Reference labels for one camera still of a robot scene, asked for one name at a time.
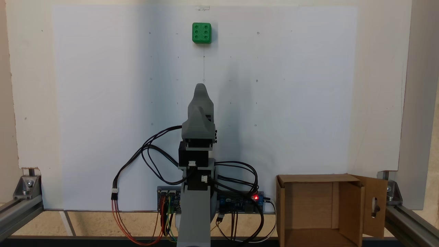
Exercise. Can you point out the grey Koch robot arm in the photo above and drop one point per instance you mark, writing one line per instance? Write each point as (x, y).
(193, 219)

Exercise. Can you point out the clear tape piece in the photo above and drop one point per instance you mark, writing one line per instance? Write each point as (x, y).
(203, 8)

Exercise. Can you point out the white USB plug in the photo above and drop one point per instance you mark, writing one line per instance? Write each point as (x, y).
(177, 220)

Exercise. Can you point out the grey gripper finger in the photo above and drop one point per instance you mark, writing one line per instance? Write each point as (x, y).
(200, 96)

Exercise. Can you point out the aluminium frame extrusion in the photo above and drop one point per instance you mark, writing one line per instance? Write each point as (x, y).
(411, 224)
(17, 214)

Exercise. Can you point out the brown cardboard box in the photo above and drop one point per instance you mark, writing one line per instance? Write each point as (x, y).
(308, 206)

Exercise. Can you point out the large white paper sheet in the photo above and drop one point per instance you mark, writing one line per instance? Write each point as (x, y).
(103, 103)

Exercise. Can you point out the green die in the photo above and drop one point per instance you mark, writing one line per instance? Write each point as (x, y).
(201, 33)

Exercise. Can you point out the aluminium corner bracket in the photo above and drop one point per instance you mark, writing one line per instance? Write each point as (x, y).
(25, 188)
(394, 193)

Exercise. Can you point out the blue power circuit board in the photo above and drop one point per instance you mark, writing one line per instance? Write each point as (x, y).
(240, 203)

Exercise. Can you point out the small controller circuit board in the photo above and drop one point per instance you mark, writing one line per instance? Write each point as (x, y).
(173, 202)

